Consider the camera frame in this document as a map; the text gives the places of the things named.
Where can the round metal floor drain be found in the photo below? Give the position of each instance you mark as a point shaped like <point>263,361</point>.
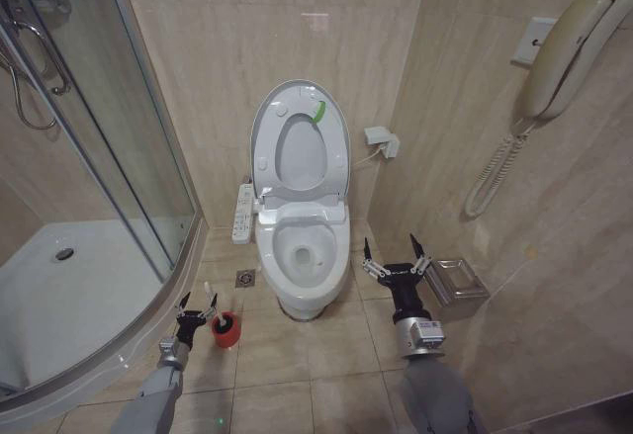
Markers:
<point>245,278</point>

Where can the white wall socket plate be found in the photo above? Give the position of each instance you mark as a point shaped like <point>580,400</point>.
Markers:
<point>531,41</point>

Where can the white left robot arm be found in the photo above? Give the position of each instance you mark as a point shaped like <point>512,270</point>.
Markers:
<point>155,394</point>

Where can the red toilet brush holder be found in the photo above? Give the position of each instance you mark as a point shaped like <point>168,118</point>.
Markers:
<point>227,331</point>

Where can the white toilet bowl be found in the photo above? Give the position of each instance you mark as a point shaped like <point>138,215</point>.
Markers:
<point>301,261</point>

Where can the white wall outlet box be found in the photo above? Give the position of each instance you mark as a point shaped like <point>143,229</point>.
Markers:
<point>382,140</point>

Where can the white toilet brush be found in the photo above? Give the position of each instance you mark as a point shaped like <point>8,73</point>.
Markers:
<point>216,310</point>

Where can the white bidet control panel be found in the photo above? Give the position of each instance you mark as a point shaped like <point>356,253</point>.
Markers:
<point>242,213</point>

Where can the chrome shower valve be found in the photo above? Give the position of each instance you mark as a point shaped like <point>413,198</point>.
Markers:
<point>49,1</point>

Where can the round shower tray drain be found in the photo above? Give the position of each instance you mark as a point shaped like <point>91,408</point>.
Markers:
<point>64,253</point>

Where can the glass shower enclosure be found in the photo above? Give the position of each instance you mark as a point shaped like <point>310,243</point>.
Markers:
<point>89,157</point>

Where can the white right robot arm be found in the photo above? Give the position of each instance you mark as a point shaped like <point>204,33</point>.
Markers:
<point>435,384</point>

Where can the white shower tray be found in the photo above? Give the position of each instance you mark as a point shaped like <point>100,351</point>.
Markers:
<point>64,295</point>

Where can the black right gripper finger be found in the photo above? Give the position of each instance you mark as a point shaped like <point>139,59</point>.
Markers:
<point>371,261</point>
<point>420,256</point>

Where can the steel toilet paper holder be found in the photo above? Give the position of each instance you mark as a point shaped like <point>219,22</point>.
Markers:
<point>457,281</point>

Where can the beige wall telephone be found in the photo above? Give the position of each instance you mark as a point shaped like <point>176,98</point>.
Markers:
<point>569,53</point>

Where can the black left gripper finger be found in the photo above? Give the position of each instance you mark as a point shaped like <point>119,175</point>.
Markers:
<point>210,307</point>
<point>184,305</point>

